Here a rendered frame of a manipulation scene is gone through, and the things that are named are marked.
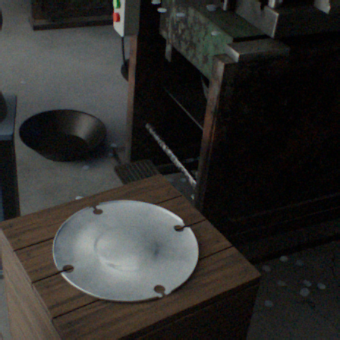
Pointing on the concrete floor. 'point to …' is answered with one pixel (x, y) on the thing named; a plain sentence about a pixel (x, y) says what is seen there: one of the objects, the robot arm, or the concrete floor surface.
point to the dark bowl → (62, 134)
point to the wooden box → (26, 329)
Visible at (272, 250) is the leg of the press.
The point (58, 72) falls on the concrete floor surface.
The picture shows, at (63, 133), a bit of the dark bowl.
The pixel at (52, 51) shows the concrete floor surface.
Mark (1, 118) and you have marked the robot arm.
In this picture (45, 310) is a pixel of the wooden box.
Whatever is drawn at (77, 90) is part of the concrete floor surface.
